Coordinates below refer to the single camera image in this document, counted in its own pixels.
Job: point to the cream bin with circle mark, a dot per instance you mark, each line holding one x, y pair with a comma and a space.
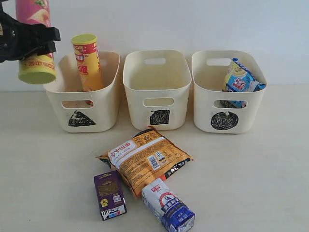
216, 110

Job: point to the cream bin with square mark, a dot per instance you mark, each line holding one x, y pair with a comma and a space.
157, 86

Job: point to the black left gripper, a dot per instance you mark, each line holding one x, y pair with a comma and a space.
18, 40

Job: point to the purple small carton box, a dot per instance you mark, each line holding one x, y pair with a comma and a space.
110, 195

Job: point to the pink Lays chips can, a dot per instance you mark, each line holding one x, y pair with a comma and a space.
35, 69

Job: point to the cream bin with triangle mark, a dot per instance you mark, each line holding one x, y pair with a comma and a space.
78, 111

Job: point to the blue white milk carton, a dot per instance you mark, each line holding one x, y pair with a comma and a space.
173, 213

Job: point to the orange instant noodle packet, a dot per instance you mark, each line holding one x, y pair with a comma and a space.
144, 158

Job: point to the blue instant noodle packet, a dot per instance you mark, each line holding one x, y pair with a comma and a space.
240, 79

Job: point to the yellow Lays chips can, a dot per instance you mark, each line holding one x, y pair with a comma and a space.
88, 62

